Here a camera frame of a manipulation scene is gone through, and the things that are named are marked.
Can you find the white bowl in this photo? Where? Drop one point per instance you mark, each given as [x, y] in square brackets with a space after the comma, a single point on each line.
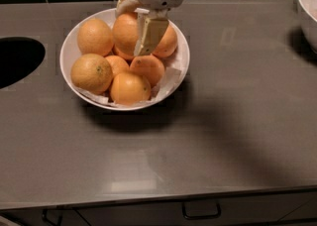
[70, 51]

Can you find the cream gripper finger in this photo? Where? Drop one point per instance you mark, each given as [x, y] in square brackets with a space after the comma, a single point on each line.
[126, 6]
[151, 25]

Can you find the hidden lower orange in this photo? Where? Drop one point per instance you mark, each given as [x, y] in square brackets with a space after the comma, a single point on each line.
[118, 64]

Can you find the black drawer handle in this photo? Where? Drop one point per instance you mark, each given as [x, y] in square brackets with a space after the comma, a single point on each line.
[51, 220]
[200, 210]

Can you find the black left drawer handle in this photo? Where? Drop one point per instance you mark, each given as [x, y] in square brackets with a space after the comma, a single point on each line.
[51, 220]

